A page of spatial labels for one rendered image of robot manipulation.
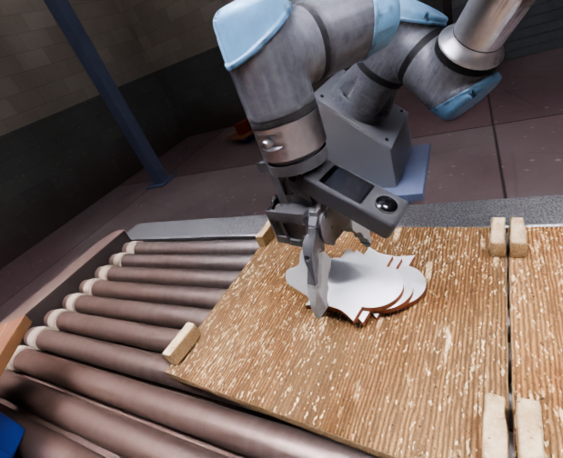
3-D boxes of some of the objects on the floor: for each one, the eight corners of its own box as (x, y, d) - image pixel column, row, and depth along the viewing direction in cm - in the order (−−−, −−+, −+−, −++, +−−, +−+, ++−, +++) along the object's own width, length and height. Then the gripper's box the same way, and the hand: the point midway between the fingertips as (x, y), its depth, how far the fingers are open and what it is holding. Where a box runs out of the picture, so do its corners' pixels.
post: (161, 177, 485) (-124, -314, 262) (177, 174, 468) (-112, -354, 245) (145, 189, 461) (-183, -340, 238) (163, 186, 444) (-174, -385, 221)
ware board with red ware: (228, 144, 506) (221, 127, 492) (254, 130, 526) (247, 113, 512) (246, 146, 468) (237, 127, 454) (272, 131, 488) (266, 113, 474)
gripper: (306, 121, 47) (339, 232, 57) (209, 196, 36) (272, 318, 46) (361, 114, 42) (387, 238, 52) (266, 201, 30) (324, 338, 41)
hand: (350, 281), depth 47 cm, fingers open, 14 cm apart
